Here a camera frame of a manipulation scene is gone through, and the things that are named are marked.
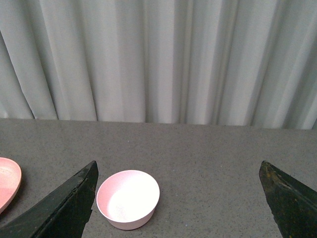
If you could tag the pink bowl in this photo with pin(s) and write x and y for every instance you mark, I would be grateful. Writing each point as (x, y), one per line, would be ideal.
(128, 199)

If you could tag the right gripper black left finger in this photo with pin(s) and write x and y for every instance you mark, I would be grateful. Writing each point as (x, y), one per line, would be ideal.
(61, 214)

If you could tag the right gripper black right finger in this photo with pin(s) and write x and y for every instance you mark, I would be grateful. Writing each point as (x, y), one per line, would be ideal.
(292, 203)

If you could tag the pink plate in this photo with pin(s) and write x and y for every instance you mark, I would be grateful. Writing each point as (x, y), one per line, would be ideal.
(10, 180)

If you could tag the white curtain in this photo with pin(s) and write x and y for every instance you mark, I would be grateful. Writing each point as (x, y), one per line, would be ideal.
(225, 62)

